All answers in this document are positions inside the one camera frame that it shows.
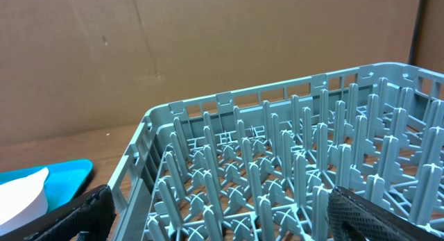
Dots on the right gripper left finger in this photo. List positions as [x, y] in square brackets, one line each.
[87, 217]

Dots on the white cup in bowl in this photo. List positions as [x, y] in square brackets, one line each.
[23, 200]

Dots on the grey dishwasher rack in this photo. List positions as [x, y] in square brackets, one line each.
[259, 163]

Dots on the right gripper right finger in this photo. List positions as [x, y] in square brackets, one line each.
[352, 217]

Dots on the teal serving tray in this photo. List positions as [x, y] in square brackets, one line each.
[65, 180]

